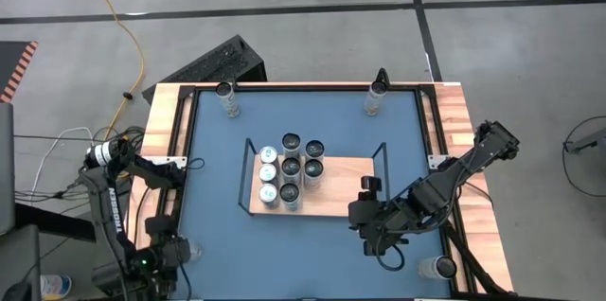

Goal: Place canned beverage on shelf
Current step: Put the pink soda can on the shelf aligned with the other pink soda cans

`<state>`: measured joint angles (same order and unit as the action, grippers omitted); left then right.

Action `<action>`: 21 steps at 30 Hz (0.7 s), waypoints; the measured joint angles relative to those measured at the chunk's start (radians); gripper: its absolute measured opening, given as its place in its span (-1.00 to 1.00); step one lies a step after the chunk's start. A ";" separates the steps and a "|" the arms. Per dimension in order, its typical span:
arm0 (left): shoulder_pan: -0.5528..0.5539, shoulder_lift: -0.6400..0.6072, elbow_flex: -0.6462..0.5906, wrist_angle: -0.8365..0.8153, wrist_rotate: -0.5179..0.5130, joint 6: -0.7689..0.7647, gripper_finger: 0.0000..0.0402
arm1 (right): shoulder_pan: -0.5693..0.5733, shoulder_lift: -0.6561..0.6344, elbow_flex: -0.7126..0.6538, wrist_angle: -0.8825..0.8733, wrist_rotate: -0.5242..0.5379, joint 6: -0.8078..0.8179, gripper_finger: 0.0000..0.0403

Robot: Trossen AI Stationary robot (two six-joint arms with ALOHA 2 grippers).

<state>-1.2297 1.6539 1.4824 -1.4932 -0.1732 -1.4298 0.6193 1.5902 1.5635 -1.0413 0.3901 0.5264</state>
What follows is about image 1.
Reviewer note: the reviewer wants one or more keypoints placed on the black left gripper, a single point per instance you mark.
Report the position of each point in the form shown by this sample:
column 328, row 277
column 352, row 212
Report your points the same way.
column 163, row 249

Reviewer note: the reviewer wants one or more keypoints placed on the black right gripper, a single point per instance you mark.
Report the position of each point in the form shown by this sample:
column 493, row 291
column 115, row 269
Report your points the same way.
column 383, row 218

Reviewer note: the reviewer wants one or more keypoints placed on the Celsius can green palm print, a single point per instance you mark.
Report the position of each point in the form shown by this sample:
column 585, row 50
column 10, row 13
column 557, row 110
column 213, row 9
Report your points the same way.
column 313, row 167

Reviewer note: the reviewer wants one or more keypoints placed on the Celsius Arctic Vibe can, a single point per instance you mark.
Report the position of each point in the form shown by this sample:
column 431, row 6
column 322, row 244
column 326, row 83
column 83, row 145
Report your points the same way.
column 290, row 192
column 291, row 141
column 290, row 167

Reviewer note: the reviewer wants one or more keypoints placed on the Celsius Peach Vibe can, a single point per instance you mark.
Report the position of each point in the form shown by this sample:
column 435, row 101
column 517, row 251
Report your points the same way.
column 314, row 149

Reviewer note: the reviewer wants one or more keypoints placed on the Red Bull can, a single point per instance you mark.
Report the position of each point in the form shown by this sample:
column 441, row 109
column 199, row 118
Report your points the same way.
column 268, row 193
column 268, row 153
column 267, row 172

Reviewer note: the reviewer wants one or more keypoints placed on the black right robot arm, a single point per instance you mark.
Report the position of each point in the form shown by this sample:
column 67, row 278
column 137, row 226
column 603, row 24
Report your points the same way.
column 454, row 173

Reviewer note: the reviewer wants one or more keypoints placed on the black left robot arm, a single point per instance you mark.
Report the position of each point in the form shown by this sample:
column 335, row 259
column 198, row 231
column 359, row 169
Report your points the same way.
column 113, row 216

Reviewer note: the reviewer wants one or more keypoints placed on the white Celsius can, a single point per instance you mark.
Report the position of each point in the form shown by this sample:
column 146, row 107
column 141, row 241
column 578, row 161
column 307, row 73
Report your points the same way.
column 195, row 250

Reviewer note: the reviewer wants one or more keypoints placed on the vial at bottom right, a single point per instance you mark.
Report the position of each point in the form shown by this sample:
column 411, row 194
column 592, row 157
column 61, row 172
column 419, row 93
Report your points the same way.
column 438, row 268

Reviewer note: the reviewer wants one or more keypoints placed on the vial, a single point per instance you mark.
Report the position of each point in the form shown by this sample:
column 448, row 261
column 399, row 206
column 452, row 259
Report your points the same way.
column 375, row 97
column 438, row 268

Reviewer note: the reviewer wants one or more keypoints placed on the white blue floor container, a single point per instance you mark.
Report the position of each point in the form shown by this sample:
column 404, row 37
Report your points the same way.
column 56, row 287

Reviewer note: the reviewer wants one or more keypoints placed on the vial at top right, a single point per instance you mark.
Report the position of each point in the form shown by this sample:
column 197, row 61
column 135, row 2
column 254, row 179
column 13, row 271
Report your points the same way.
column 375, row 97

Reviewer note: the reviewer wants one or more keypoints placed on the black table edge clamp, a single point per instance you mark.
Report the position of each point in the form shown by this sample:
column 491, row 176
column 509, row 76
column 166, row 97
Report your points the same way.
column 381, row 75

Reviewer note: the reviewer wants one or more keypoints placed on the grey cabinet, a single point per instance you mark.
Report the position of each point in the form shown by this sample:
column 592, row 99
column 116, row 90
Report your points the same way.
column 19, row 253

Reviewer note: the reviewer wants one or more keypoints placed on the thin black table clamp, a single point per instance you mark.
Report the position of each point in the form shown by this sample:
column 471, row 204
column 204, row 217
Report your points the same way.
column 234, row 81

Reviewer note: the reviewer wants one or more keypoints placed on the grey stand base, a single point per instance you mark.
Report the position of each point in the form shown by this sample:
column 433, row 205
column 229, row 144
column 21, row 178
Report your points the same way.
column 589, row 142

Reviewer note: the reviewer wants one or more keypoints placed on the hazard striped floor mat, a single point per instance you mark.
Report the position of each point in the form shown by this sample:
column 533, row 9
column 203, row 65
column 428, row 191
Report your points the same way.
column 12, row 62

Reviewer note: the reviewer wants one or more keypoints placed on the wooden shelf with black frame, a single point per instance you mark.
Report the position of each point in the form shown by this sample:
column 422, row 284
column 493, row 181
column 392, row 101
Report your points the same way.
column 350, row 187

